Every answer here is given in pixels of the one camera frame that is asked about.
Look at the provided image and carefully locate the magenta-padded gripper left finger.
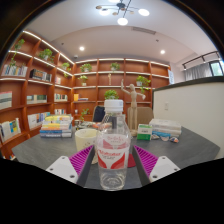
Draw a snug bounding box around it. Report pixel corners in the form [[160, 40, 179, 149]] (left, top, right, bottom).
[[45, 144, 98, 188]]

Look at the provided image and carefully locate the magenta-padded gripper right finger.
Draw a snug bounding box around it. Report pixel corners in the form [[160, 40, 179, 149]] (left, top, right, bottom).
[[131, 144, 181, 187]]

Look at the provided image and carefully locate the clear plastic water bottle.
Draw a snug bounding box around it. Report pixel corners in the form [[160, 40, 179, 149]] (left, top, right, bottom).
[[94, 99, 132, 192]]

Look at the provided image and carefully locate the cream printed mug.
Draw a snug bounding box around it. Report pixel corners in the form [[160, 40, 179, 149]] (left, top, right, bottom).
[[74, 128, 99, 164]]

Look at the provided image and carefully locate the green and white box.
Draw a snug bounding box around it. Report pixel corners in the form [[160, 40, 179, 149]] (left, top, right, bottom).
[[136, 123, 153, 141]]

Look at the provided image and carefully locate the colourful book stack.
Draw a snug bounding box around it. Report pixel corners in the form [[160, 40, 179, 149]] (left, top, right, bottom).
[[39, 114, 74, 139]]

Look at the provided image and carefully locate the dark magazines pile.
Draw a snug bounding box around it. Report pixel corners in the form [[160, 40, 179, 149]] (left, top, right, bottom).
[[74, 120, 111, 131]]

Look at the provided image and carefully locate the tan upholstered chair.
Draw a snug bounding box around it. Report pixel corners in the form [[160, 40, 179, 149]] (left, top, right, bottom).
[[126, 106, 155, 127]]

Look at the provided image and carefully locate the dark office chair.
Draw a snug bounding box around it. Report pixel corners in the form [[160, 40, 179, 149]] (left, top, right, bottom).
[[92, 105, 106, 123]]

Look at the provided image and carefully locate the wooden artist mannequin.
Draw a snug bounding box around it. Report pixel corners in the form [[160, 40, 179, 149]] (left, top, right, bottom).
[[120, 79, 147, 136]]

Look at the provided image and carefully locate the grey curtain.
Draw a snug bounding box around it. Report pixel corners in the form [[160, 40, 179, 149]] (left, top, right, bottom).
[[184, 62, 213, 82]]

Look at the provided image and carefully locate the ceiling air vent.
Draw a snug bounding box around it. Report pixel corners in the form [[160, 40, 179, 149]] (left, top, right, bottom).
[[131, 26, 157, 36]]

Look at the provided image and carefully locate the branched globe ceiling lamp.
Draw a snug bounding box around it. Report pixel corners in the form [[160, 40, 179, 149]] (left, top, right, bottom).
[[95, 0, 151, 27]]

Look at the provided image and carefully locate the wooden wall shelf unit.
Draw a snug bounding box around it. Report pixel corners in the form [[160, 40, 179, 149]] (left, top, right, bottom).
[[0, 29, 172, 159]]

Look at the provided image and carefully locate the black track light rail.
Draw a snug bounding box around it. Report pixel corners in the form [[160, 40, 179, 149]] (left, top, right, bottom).
[[181, 50, 221, 70]]

